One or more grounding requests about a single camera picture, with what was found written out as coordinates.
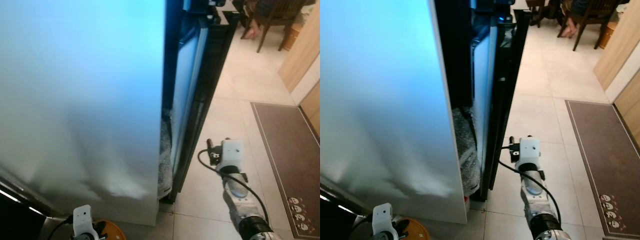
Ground orange beige plastic bowl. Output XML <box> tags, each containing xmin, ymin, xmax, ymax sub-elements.
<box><xmin>93</xmin><ymin>219</ymin><xmax>126</xmax><ymax>240</ymax></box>
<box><xmin>395</xmin><ymin>217</ymin><xmax>431</xmax><ymax>240</ymax></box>

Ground black fridge base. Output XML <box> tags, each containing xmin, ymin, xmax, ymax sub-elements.
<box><xmin>320</xmin><ymin>176</ymin><xmax>374</xmax><ymax>240</ymax></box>
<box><xmin>0</xmin><ymin>166</ymin><xmax>71</xmax><ymax>240</ymax></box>

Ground white glossy fridge door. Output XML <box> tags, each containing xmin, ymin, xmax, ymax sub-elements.
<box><xmin>320</xmin><ymin>0</ymin><xmax>469</xmax><ymax>225</ymax></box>
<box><xmin>0</xmin><ymin>0</ymin><xmax>173</xmax><ymax>227</ymax></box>

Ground crinkled clear plastic wrap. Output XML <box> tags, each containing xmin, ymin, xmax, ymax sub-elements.
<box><xmin>158</xmin><ymin>107</ymin><xmax>176</xmax><ymax>199</ymax></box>
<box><xmin>452</xmin><ymin>106</ymin><xmax>482</xmax><ymax>197</ymax></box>

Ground brown floor mat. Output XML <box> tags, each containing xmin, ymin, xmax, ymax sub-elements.
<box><xmin>565</xmin><ymin>100</ymin><xmax>640</xmax><ymax>239</ymax></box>
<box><xmin>250</xmin><ymin>101</ymin><xmax>321</xmax><ymax>240</ymax></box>

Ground light wood cabinet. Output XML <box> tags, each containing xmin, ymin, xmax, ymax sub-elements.
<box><xmin>592</xmin><ymin>0</ymin><xmax>640</xmax><ymax>133</ymax></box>
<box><xmin>277</xmin><ymin>0</ymin><xmax>321</xmax><ymax>136</ymax></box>

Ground seated person's legs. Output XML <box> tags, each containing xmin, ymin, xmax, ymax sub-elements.
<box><xmin>232</xmin><ymin>0</ymin><xmax>266</xmax><ymax>40</ymax></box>
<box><xmin>559</xmin><ymin>0</ymin><xmax>582</xmax><ymax>39</ymax></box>

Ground brown wooden box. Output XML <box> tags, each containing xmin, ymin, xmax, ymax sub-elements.
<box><xmin>598</xmin><ymin>22</ymin><xmax>619</xmax><ymax>50</ymax></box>
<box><xmin>280</xmin><ymin>22</ymin><xmax>303</xmax><ymax>51</ymax></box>

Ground dark wooden chair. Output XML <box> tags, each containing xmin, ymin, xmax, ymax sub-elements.
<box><xmin>240</xmin><ymin>0</ymin><xmax>307</xmax><ymax>53</ymax></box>
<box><xmin>525</xmin><ymin>0</ymin><xmax>550</xmax><ymax>28</ymax></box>
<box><xmin>557</xmin><ymin>0</ymin><xmax>622</xmax><ymax>51</ymax></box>

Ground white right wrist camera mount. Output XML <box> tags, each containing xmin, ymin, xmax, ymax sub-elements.
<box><xmin>220</xmin><ymin>139</ymin><xmax>246</xmax><ymax>174</ymax></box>
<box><xmin>517</xmin><ymin>138</ymin><xmax>543</xmax><ymax>174</ymax></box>

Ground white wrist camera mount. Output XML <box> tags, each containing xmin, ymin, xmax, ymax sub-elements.
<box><xmin>220</xmin><ymin>139</ymin><xmax>246</xmax><ymax>174</ymax></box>
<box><xmin>372</xmin><ymin>202</ymin><xmax>394</xmax><ymax>240</ymax></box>
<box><xmin>517</xmin><ymin>138</ymin><xmax>543</xmax><ymax>174</ymax></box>
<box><xmin>72</xmin><ymin>204</ymin><xmax>94</xmax><ymax>240</ymax></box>

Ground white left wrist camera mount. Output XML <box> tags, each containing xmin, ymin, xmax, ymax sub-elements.
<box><xmin>372</xmin><ymin>202</ymin><xmax>394</xmax><ymax>240</ymax></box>
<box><xmin>72</xmin><ymin>204</ymin><xmax>94</xmax><ymax>240</ymax></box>

